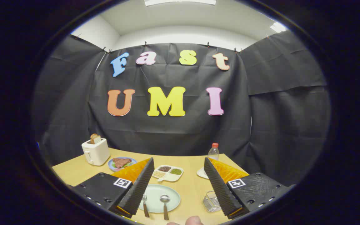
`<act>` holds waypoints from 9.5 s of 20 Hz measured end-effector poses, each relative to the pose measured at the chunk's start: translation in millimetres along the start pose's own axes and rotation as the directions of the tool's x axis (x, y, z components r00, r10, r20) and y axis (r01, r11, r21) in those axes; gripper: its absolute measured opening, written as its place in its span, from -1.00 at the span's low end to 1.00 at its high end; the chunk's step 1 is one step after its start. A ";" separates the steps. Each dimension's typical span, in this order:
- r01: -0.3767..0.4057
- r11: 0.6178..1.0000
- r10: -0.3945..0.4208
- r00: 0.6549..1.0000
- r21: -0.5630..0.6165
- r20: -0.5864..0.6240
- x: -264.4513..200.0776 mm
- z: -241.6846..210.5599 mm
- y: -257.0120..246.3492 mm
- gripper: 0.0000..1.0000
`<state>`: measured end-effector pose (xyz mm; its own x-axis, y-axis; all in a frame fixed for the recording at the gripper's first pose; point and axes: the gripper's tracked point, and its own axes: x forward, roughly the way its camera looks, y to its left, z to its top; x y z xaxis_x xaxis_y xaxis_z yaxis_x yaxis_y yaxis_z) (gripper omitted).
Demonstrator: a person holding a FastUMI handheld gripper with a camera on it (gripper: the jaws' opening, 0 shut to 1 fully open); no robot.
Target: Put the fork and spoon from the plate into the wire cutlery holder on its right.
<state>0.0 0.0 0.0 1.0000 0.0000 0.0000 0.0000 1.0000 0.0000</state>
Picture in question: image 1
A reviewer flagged brown steak with lettuce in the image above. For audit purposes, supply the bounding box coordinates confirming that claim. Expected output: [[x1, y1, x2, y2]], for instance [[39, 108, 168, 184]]
[[112, 157, 132, 168]]

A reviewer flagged spoon with wooden handle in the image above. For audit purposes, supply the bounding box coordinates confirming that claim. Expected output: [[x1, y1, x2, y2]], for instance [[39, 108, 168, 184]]
[[160, 194, 170, 221]]

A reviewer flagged white divided bean tray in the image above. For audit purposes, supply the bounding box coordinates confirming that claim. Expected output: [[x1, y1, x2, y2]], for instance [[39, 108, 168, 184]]
[[152, 165, 184, 183]]

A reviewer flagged light green plate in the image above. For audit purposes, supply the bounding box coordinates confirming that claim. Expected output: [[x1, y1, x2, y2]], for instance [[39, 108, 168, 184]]
[[138, 184, 181, 214]]

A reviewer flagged small blue plate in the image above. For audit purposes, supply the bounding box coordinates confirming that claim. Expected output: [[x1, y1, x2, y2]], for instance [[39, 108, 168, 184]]
[[108, 157, 138, 173]]

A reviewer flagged white square coaster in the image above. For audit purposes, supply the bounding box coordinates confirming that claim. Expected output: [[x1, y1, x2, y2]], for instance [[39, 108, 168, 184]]
[[197, 167, 210, 180]]

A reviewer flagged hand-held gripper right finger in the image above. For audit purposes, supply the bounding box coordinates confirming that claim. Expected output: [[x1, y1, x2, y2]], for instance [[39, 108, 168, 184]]
[[204, 157, 293, 220]]

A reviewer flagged white toaster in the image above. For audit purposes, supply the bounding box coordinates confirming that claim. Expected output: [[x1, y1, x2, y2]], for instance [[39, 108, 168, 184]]
[[82, 138, 111, 166]]

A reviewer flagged long ceiling light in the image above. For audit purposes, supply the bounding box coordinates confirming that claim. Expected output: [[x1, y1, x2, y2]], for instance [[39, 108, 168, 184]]
[[144, 0, 217, 7]]

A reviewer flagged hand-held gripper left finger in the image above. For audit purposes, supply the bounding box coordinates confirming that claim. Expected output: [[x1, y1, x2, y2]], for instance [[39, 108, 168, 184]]
[[71, 157, 155, 219]]

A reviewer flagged fork with wooden handle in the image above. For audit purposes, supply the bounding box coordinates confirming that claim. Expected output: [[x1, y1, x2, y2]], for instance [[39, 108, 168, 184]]
[[142, 194, 150, 218]]

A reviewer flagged metal wire cutlery basket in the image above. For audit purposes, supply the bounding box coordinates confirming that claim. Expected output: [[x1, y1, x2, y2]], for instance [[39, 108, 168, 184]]
[[203, 191, 222, 213]]

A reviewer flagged small ceiling light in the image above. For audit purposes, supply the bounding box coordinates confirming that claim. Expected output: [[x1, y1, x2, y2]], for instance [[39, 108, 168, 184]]
[[270, 22, 287, 33]]

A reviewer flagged clear bottle with red cap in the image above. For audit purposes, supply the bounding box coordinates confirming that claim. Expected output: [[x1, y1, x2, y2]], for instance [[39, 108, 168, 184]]
[[207, 143, 220, 161]]

